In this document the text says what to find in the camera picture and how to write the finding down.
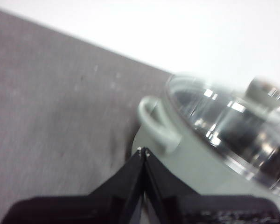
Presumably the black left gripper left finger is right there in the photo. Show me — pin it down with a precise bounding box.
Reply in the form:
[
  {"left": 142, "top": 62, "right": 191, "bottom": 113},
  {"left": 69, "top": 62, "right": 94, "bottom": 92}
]
[{"left": 4, "top": 147, "right": 146, "bottom": 224}]

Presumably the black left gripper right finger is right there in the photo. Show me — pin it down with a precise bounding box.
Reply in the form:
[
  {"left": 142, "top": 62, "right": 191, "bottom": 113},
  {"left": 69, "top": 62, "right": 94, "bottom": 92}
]
[{"left": 144, "top": 147, "right": 280, "bottom": 224}]

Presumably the glass lid with green knob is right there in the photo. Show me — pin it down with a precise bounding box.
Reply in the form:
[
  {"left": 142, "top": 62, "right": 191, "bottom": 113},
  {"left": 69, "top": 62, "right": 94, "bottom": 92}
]
[{"left": 164, "top": 71, "right": 280, "bottom": 198}]

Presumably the pale green electric pot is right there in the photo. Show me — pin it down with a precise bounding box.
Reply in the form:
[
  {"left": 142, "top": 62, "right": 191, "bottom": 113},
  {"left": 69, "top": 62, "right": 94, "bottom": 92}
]
[{"left": 130, "top": 95, "right": 280, "bottom": 224}]

